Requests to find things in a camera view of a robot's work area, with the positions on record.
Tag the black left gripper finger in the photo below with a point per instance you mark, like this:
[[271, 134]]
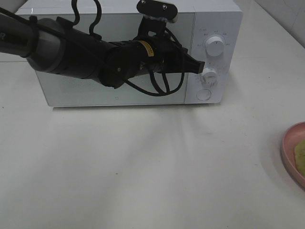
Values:
[[188, 63]]

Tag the upper white power knob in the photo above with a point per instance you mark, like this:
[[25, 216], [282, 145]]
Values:
[[214, 45]]

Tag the white bread sandwich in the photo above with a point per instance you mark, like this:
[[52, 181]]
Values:
[[300, 157]]

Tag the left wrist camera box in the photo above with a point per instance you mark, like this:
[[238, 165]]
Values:
[[156, 14]]

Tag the pink round plate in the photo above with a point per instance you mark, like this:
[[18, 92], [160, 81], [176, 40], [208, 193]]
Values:
[[292, 137]]

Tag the round white door button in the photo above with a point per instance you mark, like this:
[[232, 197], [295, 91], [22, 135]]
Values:
[[203, 95]]

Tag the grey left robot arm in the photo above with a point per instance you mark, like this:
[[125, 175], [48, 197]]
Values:
[[56, 47]]

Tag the white timer knob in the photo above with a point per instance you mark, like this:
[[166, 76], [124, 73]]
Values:
[[209, 76]]

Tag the white microwave oven body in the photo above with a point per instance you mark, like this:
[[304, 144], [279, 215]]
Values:
[[211, 17]]

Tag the white microwave door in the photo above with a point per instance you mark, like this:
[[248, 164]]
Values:
[[62, 91]]

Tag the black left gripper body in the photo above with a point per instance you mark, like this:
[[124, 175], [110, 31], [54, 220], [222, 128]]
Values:
[[160, 55]]

